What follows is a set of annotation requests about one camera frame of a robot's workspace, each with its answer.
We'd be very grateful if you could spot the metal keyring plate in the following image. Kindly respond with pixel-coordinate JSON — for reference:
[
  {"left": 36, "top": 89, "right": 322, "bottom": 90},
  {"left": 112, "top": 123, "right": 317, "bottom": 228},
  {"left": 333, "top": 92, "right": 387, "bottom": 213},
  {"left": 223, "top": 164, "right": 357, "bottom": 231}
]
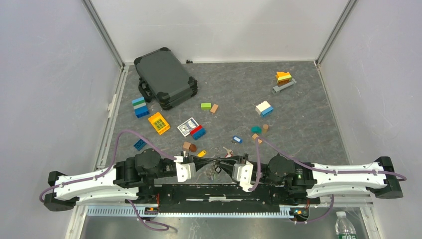
[{"left": 205, "top": 146, "right": 221, "bottom": 182}]

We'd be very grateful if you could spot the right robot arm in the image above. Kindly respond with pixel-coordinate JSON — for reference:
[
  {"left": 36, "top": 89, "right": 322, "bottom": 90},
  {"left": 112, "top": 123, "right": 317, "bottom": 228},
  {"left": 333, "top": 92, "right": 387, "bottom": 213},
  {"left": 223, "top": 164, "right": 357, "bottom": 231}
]
[{"left": 216, "top": 154, "right": 403, "bottom": 203}]

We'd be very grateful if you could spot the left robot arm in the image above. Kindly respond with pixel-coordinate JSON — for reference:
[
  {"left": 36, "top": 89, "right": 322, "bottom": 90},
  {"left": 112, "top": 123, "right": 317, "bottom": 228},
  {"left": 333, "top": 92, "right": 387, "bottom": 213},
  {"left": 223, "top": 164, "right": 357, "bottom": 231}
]
[{"left": 39, "top": 149, "right": 216, "bottom": 212}]

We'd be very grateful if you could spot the brown wooden cylinder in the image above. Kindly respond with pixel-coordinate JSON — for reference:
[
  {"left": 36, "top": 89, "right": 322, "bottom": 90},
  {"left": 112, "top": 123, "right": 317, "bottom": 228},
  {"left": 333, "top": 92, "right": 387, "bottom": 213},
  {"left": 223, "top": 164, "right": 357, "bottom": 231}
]
[{"left": 189, "top": 144, "right": 197, "bottom": 152}]

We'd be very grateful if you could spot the light wooden block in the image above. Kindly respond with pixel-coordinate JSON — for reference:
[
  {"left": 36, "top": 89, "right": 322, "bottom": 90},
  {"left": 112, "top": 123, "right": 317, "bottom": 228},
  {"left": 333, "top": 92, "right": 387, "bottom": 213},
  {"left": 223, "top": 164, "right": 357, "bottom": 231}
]
[{"left": 182, "top": 142, "right": 191, "bottom": 152}]

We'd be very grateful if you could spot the blue key tag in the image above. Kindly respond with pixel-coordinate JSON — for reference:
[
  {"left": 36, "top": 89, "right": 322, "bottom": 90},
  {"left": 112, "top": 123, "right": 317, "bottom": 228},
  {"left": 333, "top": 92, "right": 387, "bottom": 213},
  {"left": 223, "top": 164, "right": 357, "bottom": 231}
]
[{"left": 231, "top": 135, "right": 243, "bottom": 144}]

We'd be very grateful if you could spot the red blue lego block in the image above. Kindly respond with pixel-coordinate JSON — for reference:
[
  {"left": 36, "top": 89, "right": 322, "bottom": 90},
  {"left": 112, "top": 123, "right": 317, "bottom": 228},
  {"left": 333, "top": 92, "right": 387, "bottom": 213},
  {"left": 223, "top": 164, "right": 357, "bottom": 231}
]
[{"left": 190, "top": 125, "right": 206, "bottom": 140}]

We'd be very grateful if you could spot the orange wooden block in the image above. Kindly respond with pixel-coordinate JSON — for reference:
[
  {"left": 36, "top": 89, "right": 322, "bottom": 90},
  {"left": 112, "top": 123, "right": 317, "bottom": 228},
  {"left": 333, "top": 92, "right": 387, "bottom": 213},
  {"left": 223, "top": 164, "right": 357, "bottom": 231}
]
[{"left": 251, "top": 133, "right": 263, "bottom": 144}]

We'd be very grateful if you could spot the playing card box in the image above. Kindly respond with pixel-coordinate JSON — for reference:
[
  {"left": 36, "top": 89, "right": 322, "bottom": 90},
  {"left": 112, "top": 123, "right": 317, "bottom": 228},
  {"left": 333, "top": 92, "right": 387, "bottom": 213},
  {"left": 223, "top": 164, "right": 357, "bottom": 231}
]
[{"left": 177, "top": 117, "right": 199, "bottom": 137}]

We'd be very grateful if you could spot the teal wooden block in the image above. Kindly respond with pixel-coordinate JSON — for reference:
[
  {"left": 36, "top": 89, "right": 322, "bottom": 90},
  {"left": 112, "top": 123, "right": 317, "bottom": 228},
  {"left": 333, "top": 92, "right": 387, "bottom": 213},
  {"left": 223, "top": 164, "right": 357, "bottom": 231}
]
[{"left": 251, "top": 126, "right": 262, "bottom": 134}]

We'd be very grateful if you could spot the tan wooden cylinder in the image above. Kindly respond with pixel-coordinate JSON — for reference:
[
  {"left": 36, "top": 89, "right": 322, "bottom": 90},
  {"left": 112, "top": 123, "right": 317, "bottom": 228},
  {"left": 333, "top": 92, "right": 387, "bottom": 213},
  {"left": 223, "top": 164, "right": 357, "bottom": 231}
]
[{"left": 262, "top": 124, "right": 269, "bottom": 134}]

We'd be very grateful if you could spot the yellow lego plate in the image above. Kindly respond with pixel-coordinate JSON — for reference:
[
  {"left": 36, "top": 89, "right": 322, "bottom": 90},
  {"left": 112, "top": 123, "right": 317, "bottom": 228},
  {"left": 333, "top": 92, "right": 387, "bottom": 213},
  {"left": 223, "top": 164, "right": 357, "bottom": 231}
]
[{"left": 148, "top": 112, "right": 171, "bottom": 135}]

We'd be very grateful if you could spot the green lego brick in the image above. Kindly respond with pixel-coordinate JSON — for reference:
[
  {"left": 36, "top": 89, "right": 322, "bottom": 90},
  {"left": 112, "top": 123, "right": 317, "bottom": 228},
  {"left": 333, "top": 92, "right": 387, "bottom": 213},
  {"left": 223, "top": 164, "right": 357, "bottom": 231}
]
[{"left": 201, "top": 103, "right": 212, "bottom": 110}]

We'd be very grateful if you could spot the tan wooden block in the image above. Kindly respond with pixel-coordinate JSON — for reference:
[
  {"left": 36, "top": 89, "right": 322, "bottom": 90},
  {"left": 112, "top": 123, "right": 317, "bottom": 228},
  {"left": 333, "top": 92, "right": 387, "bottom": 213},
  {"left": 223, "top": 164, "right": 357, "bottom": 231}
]
[{"left": 210, "top": 104, "right": 219, "bottom": 114}]

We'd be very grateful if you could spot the white blue lego block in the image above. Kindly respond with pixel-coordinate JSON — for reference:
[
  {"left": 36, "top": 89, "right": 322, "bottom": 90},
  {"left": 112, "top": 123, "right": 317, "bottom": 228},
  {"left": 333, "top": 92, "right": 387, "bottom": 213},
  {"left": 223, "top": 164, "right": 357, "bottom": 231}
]
[{"left": 255, "top": 101, "right": 273, "bottom": 117}]

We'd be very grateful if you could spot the blue lego brick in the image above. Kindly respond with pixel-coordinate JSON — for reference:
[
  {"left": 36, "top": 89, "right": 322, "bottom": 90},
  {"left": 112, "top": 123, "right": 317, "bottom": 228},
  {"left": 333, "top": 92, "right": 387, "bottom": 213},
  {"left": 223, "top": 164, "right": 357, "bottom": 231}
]
[{"left": 134, "top": 139, "right": 147, "bottom": 151}]

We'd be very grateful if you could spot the blue green white lego stack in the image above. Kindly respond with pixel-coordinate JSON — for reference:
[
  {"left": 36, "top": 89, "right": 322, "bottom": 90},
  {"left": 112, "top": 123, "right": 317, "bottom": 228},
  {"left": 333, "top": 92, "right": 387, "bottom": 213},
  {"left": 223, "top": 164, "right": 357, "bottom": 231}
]
[{"left": 132, "top": 97, "right": 150, "bottom": 118}]

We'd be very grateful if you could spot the grey lego piece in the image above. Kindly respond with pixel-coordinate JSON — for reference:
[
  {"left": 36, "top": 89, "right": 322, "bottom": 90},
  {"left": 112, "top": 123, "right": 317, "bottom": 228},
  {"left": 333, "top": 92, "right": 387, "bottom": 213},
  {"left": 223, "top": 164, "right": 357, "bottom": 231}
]
[{"left": 272, "top": 78, "right": 296, "bottom": 95}]

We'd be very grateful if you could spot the black hard case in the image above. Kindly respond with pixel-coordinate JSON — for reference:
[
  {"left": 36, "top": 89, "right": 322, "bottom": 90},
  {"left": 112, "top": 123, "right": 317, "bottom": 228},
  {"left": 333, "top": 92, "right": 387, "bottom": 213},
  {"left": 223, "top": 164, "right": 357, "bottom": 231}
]
[{"left": 134, "top": 47, "right": 198, "bottom": 110}]

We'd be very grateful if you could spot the plastic water bottle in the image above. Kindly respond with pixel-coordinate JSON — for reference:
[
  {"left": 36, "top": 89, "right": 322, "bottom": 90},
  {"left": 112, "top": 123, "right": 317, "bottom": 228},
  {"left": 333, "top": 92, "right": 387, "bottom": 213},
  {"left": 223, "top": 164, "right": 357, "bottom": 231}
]
[{"left": 335, "top": 211, "right": 357, "bottom": 239}]

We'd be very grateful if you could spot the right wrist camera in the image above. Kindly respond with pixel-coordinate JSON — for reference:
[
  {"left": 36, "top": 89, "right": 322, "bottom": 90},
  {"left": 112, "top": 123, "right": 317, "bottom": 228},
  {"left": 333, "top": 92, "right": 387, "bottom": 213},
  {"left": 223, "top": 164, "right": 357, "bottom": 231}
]
[{"left": 231, "top": 161, "right": 253, "bottom": 192}]

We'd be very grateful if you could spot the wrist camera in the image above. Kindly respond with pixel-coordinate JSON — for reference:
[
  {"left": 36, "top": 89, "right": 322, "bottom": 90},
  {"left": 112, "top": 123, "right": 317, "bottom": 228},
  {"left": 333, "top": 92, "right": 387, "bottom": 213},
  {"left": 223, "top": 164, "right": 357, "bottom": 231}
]
[
  {"left": 231, "top": 161, "right": 253, "bottom": 192},
  {"left": 174, "top": 156, "right": 196, "bottom": 182}
]

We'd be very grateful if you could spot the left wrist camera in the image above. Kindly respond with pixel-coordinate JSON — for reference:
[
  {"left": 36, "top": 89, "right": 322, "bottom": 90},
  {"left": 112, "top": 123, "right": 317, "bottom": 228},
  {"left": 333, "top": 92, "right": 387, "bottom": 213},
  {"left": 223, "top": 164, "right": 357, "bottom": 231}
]
[{"left": 174, "top": 156, "right": 196, "bottom": 182}]

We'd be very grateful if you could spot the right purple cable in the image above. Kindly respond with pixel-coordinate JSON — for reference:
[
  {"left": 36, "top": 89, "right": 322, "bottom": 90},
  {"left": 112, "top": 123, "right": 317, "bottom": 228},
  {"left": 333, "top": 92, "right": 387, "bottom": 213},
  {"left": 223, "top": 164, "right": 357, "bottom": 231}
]
[{"left": 248, "top": 135, "right": 408, "bottom": 225}]

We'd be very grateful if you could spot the purple cable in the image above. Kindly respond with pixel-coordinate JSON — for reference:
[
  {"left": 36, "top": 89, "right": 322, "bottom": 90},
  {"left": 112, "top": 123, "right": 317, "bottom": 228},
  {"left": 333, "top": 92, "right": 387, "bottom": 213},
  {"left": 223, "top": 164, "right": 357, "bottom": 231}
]
[
  {"left": 39, "top": 129, "right": 179, "bottom": 232},
  {"left": 248, "top": 135, "right": 408, "bottom": 225}
]

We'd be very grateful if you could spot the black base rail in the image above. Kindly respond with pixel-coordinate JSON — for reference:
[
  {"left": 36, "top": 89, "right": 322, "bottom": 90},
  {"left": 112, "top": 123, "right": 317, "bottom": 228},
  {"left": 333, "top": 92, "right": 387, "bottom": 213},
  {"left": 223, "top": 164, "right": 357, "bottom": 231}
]
[{"left": 133, "top": 184, "right": 320, "bottom": 213}]

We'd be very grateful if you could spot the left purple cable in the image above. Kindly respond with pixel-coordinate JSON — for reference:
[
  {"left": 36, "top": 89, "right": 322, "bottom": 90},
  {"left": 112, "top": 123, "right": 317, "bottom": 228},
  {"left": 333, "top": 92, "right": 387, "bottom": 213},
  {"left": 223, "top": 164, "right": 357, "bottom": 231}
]
[{"left": 39, "top": 129, "right": 179, "bottom": 232}]

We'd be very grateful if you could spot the white cable duct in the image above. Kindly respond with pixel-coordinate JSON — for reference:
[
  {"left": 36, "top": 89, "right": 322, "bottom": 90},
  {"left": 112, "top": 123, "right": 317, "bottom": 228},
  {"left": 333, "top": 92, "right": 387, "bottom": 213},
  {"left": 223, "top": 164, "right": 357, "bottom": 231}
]
[{"left": 87, "top": 206, "right": 294, "bottom": 219}]

